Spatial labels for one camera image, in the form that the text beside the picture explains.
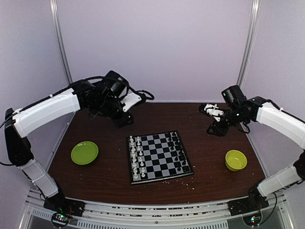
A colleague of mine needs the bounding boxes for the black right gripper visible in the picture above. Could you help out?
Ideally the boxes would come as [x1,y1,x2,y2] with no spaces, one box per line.
[207,106,248,136]

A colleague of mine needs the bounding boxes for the black white chessboard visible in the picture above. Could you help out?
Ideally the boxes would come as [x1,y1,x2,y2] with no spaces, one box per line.
[126,130,194,185]

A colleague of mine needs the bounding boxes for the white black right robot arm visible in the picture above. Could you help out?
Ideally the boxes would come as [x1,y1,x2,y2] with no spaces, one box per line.
[198,85,305,211]

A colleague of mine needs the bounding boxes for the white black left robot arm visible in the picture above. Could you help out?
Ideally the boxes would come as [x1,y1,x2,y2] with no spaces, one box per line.
[1,71,154,212]

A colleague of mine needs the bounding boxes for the yellow-green bowl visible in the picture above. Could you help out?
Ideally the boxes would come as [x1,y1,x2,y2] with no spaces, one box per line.
[225,150,247,172]

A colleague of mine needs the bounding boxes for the green plate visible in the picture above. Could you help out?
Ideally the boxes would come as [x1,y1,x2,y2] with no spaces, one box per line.
[71,141,99,165]

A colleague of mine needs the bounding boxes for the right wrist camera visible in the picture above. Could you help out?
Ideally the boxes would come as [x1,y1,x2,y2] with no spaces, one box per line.
[198,103,224,122]

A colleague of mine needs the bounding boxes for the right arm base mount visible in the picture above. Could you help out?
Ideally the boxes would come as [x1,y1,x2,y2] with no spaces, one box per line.
[228,198,269,228]

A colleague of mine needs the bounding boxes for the aluminium front rail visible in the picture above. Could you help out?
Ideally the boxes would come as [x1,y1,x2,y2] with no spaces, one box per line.
[19,187,294,229]

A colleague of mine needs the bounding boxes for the right aluminium frame post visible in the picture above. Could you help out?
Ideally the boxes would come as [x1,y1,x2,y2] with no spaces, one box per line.
[237,0,261,89]

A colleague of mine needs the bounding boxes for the aluminium frame post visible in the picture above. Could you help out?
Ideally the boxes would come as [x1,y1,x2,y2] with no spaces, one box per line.
[50,0,73,84]
[237,0,261,89]

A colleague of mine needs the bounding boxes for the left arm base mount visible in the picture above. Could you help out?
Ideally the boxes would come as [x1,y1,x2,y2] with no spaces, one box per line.
[43,199,85,228]

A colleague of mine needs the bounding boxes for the left aluminium frame post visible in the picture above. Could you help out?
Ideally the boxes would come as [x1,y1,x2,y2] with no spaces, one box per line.
[50,0,73,84]

